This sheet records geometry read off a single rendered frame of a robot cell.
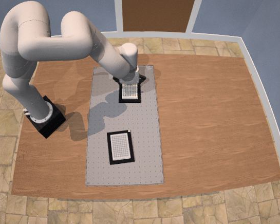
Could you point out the black rectangular frame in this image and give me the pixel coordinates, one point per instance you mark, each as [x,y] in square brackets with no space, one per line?
[131,159]

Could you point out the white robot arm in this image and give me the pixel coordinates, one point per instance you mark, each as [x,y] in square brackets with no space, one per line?
[25,39]

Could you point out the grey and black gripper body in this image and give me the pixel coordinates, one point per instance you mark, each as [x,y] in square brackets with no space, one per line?
[131,78]

